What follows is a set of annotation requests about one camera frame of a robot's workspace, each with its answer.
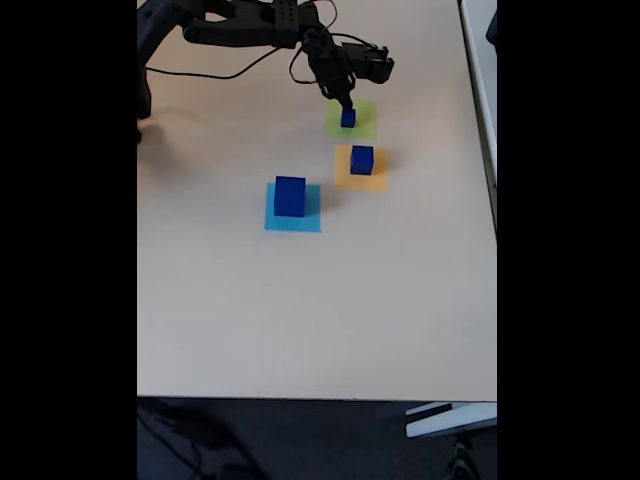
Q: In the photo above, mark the orange paper square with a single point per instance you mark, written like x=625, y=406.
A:
x=342, y=182

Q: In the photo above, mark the small blue cube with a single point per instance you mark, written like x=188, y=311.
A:
x=348, y=120

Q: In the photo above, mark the large blue cube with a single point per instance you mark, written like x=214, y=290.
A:
x=290, y=200

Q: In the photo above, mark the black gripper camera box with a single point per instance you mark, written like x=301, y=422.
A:
x=375, y=67

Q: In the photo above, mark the green paper square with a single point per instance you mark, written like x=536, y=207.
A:
x=365, y=130

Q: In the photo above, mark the medium blue cube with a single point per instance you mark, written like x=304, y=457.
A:
x=362, y=162

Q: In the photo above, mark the dark blue object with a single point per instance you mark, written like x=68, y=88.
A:
x=492, y=30

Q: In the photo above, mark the light blue paper square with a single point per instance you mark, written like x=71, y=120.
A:
x=312, y=222

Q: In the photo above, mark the white table foot bar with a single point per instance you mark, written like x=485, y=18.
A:
x=450, y=422

